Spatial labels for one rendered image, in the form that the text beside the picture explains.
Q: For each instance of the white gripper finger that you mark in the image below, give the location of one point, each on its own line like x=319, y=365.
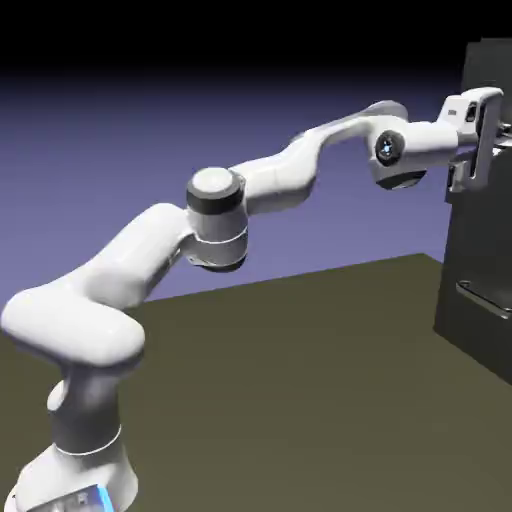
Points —
x=502, y=147
x=506, y=128

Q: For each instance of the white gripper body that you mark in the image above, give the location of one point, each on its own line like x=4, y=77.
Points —
x=488, y=132

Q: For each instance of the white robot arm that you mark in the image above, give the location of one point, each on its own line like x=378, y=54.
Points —
x=120, y=272

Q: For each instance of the dark cabinet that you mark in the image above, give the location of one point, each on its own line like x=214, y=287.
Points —
x=472, y=240

